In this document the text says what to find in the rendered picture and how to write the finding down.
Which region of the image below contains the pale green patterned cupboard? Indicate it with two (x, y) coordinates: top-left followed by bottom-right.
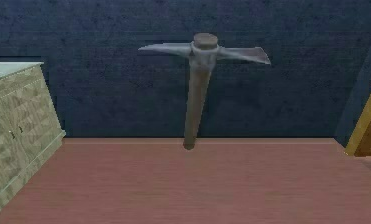
(0, 61), (67, 217)

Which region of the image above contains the grey pickaxe with brown handle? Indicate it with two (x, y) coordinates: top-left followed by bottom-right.
(138, 32), (272, 151)

